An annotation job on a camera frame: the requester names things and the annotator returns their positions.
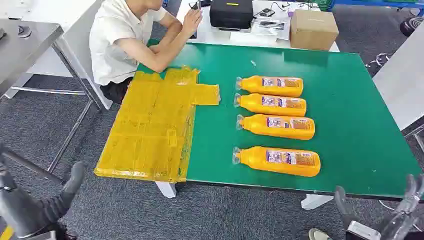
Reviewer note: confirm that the white table with clutter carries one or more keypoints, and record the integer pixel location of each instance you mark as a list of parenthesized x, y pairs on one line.
[(218, 34)]

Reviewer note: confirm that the blue metal frame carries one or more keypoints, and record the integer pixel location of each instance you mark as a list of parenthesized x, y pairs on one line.
[(377, 3)]

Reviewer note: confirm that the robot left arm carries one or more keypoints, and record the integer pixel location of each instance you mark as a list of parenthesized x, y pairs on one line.
[(16, 208)]

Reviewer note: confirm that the clear bag with papers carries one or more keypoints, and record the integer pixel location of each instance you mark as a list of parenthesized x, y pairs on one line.
[(270, 28)]

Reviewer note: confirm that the orange drink bottle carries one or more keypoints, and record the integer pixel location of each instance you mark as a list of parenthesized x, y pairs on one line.
[(278, 162), (271, 86), (278, 127), (271, 105)]

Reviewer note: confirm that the black carrying case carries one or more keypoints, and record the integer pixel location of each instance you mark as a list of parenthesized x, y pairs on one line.
[(232, 15)]

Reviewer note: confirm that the black power adapter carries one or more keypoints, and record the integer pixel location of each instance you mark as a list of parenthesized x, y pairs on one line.
[(264, 13)]

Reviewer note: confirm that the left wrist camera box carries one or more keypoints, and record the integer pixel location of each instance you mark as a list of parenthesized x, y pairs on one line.
[(38, 236)]

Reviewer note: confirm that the dark smartphone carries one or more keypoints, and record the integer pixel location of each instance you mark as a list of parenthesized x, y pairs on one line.
[(195, 5)]

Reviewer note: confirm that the white table under mat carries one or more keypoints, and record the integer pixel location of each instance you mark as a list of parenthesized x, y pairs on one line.
[(165, 189)]

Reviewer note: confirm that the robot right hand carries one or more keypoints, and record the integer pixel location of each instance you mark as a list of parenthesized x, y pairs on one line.
[(405, 205)]

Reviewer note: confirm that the green plastic crate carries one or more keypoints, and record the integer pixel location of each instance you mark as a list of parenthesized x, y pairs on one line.
[(322, 4)]

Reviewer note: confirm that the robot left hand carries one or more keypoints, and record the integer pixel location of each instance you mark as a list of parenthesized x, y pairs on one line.
[(71, 188)]

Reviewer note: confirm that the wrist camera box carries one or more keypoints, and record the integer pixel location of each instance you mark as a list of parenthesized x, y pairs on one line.
[(38, 236), (362, 232)]

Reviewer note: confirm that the small purple item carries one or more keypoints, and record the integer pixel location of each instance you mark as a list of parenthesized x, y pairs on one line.
[(290, 13)]

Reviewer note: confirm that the person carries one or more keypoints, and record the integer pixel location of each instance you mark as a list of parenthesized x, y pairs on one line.
[(112, 49)]

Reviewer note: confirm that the person's right hand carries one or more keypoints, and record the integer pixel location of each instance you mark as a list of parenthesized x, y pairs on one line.
[(192, 20)]

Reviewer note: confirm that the black wheel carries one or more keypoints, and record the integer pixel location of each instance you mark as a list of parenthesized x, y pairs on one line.
[(412, 26)]

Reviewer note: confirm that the grey shoe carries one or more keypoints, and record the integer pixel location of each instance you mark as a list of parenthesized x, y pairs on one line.
[(319, 234)]

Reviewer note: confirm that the brown cardboard box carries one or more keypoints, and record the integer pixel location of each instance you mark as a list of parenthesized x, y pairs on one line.
[(313, 31)]

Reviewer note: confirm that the white side table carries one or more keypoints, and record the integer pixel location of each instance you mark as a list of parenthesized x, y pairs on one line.
[(404, 86)]

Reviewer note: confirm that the dark round object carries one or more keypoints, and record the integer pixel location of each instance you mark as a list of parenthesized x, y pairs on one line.
[(24, 31)]

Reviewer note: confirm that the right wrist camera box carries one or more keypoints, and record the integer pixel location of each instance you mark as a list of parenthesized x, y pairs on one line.
[(362, 232)]

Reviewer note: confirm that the yellow sheet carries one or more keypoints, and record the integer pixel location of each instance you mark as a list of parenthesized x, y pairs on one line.
[(149, 132)]

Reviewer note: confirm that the steel table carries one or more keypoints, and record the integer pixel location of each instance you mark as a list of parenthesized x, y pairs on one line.
[(20, 53)]

